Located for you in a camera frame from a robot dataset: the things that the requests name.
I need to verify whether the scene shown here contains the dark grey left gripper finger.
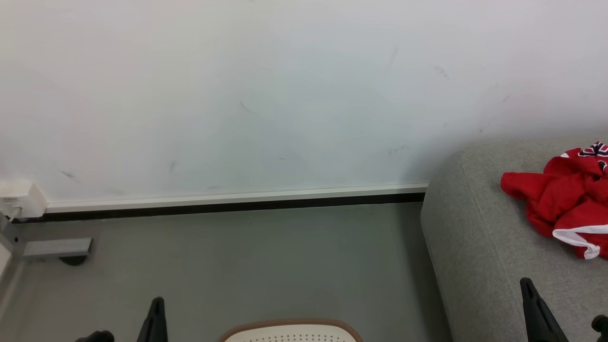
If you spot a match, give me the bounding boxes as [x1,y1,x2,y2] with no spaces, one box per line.
[137,297,168,342]
[75,331,114,342]

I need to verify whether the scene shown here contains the cream laundry basket brown rim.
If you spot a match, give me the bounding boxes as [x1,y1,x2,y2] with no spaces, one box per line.
[218,319,364,342]

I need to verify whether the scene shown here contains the grey metal frame leg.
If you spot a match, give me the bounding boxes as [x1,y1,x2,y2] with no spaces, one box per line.
[0,214,93,261]

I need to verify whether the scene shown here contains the black and white baseboard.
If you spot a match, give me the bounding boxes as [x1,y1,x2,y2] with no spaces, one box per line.
[12,183,429,224]

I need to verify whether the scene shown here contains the red garment white trim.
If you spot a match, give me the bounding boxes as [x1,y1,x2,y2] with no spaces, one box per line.
[500,142,608,260]

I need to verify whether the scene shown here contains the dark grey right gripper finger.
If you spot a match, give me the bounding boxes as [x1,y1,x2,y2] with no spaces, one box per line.
[520,277,569,342]
[591,314,608,342]

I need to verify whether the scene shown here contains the grey fabric sofa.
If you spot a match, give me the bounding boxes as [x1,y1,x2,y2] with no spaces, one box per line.
[420,135,608,342]

